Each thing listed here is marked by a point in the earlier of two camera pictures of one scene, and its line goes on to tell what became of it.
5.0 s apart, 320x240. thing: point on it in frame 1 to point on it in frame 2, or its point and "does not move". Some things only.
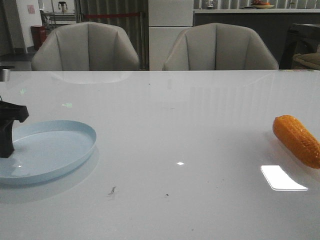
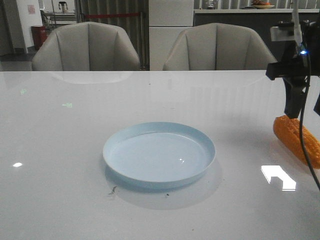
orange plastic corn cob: (296, 138) does not move
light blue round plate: (43, 148) to (159, 155)
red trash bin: (39, 33) does not move
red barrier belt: (105, 15) does not move
